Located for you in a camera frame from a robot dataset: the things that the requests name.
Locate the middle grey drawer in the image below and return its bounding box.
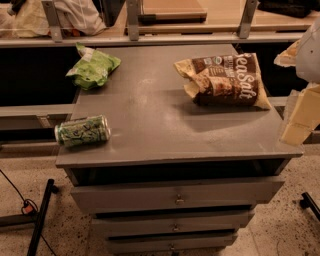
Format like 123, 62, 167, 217
92, 210, 254, 237

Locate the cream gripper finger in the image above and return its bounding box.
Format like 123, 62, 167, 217
280, 83, 320, 146
274, 40, 300, 67

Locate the top grey drawer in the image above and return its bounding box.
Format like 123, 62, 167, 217
71, 176, 284, 213

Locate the green soda can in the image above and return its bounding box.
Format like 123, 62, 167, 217
54, 115, 111, 147

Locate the black stand leg left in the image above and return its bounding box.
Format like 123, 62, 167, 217
0, 179, 59, 256

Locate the bottom grey drawer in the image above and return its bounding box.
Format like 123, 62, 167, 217
107, 232, 237, 254

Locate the grey metal rail frame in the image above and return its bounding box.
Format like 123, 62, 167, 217
0, 0, 310, 48

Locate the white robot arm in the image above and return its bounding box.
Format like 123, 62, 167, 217
274, 18, 320, 145

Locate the black stand foot right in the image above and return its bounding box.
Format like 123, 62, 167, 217
300, 192, 320, 221

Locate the white cloth bag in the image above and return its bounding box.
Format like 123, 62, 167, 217
0, 0, 106, 38

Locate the grey drawer cabinet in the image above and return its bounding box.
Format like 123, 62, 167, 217
57, 45, 302, 253

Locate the wooden board on shelf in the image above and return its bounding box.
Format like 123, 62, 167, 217
138, 0, 207, 24

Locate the brown sea salt chip bag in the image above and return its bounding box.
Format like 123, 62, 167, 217
174, 53, 271, 110

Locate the black cable with orange plug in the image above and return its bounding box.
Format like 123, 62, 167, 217
0, 169, 58, 256

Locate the green chip bag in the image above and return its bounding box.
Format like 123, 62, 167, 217
66, 43, 121, 90

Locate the black object top right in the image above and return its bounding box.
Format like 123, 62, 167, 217
258, 0, 320, 18

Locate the grey drawer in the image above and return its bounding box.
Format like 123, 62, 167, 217
107, 232, 237, 254
92, 210, 254, 237
71, 176, 284, 213

